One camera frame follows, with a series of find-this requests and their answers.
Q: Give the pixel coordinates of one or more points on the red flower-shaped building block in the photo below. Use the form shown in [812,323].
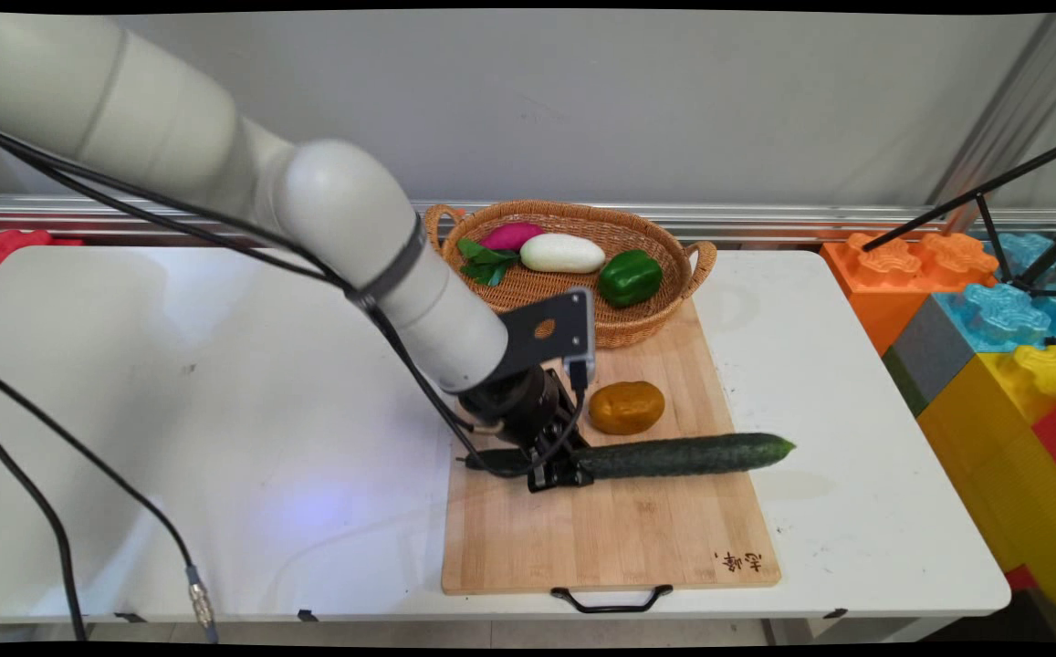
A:
[7,251]

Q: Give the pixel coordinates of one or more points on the long dark green cucumber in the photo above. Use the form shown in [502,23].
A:
[683,454]

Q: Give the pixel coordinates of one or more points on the woven wicker basket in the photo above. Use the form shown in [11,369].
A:
[655,319]

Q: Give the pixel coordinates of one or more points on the yellow giant building block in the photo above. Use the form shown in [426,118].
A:
[993,456]

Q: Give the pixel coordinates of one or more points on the blue giant building block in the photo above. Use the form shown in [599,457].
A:
[1002,315]

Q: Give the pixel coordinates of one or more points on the aluminium rail along table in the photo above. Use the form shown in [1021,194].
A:
[765,221]

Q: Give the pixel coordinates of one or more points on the black tripod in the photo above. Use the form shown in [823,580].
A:
[984,192]

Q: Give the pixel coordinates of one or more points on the slanted aluminium post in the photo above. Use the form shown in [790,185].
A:
[1011,109]

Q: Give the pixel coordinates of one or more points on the orange giant building block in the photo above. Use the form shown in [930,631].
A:
[883,292]

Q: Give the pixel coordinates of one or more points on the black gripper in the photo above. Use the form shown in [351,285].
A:
[514,411]

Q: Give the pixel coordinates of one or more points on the grey giant building block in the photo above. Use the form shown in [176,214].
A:
[929,351]

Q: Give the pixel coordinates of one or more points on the silver black wrist camera mount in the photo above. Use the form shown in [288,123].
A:
[564,324]

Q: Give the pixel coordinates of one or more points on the brown potato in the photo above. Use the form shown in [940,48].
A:
[626,408]

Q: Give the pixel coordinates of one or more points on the pink radish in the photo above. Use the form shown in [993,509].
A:
[509,235]

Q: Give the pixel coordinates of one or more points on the green bell pepper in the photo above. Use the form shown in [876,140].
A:
[630,278]

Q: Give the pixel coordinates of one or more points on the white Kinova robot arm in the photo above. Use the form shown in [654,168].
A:
[172,146]

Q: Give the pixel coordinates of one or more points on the green leafy vegetable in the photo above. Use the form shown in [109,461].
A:
[484,260]

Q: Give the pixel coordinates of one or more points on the white eggplant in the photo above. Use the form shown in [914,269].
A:
[562,254]

